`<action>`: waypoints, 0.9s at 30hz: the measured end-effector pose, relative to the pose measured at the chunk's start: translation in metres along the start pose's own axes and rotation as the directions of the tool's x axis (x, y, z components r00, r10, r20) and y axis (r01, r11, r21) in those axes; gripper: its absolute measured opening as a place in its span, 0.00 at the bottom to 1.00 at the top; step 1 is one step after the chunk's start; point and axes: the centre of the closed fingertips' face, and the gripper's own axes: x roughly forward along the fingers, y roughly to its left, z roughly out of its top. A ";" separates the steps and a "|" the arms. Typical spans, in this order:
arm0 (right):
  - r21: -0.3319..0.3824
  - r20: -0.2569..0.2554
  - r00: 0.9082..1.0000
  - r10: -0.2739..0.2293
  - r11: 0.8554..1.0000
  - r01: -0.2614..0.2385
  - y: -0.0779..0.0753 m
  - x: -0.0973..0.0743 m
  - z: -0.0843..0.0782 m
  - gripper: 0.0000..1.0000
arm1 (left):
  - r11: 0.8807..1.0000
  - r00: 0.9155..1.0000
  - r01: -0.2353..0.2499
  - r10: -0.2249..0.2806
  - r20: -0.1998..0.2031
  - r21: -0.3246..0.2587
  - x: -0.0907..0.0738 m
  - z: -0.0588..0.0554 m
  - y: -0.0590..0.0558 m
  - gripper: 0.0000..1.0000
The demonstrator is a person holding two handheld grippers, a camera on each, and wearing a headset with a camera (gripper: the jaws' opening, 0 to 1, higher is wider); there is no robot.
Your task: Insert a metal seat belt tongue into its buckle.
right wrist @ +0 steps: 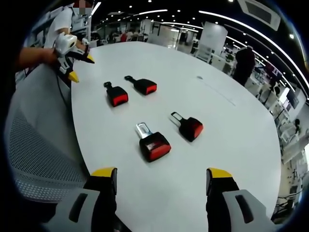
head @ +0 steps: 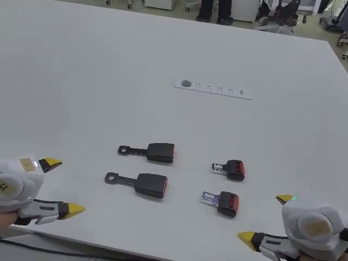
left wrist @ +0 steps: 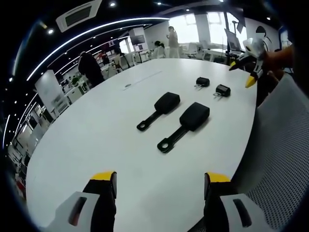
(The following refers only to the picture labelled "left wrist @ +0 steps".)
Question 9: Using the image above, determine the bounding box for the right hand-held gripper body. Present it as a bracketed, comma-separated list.
[242, 37, 269, 73]

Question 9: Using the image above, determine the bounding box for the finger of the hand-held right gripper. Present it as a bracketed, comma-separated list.
[244, 63, 264, 88]
[228, 54, 254, 72]

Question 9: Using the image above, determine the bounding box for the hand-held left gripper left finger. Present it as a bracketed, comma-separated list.
[44, 171, 118, 232]

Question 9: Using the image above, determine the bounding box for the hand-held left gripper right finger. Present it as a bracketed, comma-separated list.
[203, 172, 267, 232]

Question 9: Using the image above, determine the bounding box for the metal seat belt tongue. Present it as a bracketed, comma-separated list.
[194, 76, 211, 90]
[212, 84, 231, 101]

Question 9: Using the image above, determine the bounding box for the black seat belt buckle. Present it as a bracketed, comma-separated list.
[136, 91, 182, 132]
[156, 101, 211, 154]

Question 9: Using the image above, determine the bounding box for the person's body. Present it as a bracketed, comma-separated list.
[255, 73, 281, 108]

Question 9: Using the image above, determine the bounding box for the monitor on black stand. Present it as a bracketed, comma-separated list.
[224, 28, 242, 53]

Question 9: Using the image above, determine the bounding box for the white mesh office chair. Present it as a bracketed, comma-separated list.
[230, 72, 309, 232]

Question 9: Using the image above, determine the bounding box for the ceiling air conditioner unit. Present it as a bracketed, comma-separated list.
[56, 3, 99, 33]

